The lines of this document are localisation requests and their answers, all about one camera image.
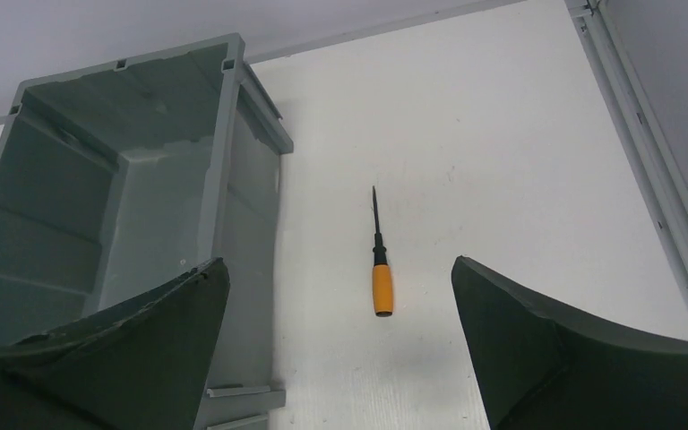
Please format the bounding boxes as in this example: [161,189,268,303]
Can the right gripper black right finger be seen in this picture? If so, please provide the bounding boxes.
[451,256,688,429]

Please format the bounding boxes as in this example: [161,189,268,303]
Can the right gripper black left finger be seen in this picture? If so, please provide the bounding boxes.
[0,258,230,429]

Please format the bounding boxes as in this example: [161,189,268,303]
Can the orange black handled screwdriver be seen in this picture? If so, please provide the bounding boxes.
[372,186,394,317]

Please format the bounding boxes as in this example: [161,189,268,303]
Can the grey plastic storage bin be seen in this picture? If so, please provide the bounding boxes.
[0,62,293,429]

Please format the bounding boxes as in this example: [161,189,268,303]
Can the right aluminium frame post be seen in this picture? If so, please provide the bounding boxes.
[566,1,688,306]

